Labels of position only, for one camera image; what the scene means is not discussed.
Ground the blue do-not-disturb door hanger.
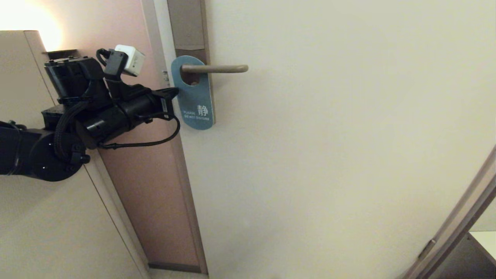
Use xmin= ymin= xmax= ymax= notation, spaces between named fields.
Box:
xmin=171 ymin=55 xmax=214 ymax=130

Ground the white door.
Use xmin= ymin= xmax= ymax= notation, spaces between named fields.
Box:
xmin=153 ymin=0 xmax=496 ymax=279

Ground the brown metal lock plate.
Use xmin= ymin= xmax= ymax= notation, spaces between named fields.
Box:
xmin=167 ymin=0 xmax=215 ymax=125

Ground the small metal hinge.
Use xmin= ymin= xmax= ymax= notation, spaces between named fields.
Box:
xmin=418 ymin=239 xmax=437 ymax=259

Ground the dark cabinet side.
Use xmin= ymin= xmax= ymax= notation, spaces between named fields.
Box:
xmin=430 ymin=232 xmax=496 ymax=279

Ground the black looped cable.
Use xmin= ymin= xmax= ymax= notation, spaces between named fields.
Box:
xmin=99 ymin=112 xmax=181 ymax=150

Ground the white wrist camera with mount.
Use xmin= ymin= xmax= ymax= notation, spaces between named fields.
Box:
xmin=96 ymin=44 xmax=153 ymax=105

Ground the metal lever door handle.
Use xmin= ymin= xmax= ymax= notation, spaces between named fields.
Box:
xmin=181 ymin=64 xmax=249 ymax=74

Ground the dark wall lamp bracket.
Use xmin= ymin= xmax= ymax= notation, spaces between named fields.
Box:
xmin=42 ymin=49 xmax=77 ymax=60

